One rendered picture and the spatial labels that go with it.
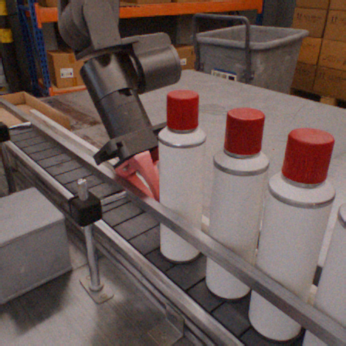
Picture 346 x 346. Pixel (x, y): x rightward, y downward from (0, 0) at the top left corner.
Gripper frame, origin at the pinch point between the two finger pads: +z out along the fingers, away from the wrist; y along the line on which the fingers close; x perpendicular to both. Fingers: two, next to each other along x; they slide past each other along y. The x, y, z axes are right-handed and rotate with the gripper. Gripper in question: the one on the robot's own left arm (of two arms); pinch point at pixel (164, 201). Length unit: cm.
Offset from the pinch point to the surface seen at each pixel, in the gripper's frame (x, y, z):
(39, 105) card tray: 61, 13, -40
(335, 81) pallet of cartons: 146, 321, -28
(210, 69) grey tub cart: 144, 173, -69
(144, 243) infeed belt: 3.8, -3.1, 4.0
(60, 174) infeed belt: 23.0, -3.0, -11.7
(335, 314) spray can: -20.1, -2.7, 12.9
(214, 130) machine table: 30, 42, -10
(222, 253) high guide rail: -12.1, -4.1, 6.4
